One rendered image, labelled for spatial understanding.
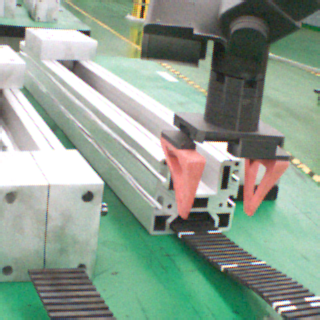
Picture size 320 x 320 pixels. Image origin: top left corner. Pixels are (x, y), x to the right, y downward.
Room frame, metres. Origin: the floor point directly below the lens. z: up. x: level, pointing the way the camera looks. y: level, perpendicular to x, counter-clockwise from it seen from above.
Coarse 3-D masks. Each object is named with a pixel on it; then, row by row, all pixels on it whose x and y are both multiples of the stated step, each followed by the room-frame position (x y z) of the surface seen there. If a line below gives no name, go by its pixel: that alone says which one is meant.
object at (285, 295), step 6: (300, 288) 0.51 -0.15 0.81; (306, 288) 0.51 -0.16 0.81; (264, 294) 0.49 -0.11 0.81; (270, 294) 0.49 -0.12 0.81; (276, 294) 0.49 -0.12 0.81; (282, 294) 0.50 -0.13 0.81; (288, 294) 0.50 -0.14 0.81; (294, 294) 0.50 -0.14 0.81; (300, 294) 0.50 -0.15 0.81; (306, 294) 0.50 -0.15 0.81; (312, 294) 0.50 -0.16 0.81; (264, 300) 0.49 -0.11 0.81; (270, 300) 0.48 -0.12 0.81; (276, 300) 0.48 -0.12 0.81; (282, 300) 0.49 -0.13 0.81; (288, 300) 0.49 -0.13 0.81
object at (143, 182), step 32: (32, 64) 1.25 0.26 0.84; (96, 64) 1.18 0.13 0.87; (64, 96) 1.01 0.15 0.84; (96, 96) 0.91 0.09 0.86; (128, 96) 0.96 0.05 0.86; (64, 128) 0.99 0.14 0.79; (96, 128) 0.85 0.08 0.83; (128, 128) 0.76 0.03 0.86; (160, 128) 0.84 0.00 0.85; (96, 160) 0.83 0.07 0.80; (128, 160) 0.74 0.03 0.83; (160, 160) 0.66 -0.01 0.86; (224, 160) 0.69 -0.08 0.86; (128, 192) 0.73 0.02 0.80; (160, 192) 0.67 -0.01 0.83; (224, 192) 0.70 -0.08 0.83; (160, 224) 0.68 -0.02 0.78; (224, 224) 0.71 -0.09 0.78
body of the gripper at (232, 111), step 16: (240, 80) 0.62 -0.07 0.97; (208, 96) 0.64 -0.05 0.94; (224, 96) 0.62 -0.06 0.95; (240, 96) 0.62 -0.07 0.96; (256, 96) 0.63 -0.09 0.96; (176, 112) 0.65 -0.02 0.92; (208, 112) 0.63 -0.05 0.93; (224, 112) 0.62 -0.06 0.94; (240, 112) 0.62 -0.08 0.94; (256, 112) 0.63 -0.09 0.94; (192, 128) 0.61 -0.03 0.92; (208, 128) 0.61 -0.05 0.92; (224, 128) 0.62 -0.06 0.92; (240, 128) 0.62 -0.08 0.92; (256, 128) 0.63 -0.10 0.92; (272, 128) 0.66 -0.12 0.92
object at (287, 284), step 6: (276, 282) 0.52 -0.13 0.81; (282, 282) 0.52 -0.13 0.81; (288, 282) 0.52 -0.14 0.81; (294, 282) 0.53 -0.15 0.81; (252, 288) 0.51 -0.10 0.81; (258, 288) 0.51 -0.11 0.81; (264, 288) 0.51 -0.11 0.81; (270, 288) 0.51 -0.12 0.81; (276, 288) 0.51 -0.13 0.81; (282, 288) 0.51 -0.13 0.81; (288, 288) 0.51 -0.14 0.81; (294, 288) 0.51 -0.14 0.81; (258, 294) 0.50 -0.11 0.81
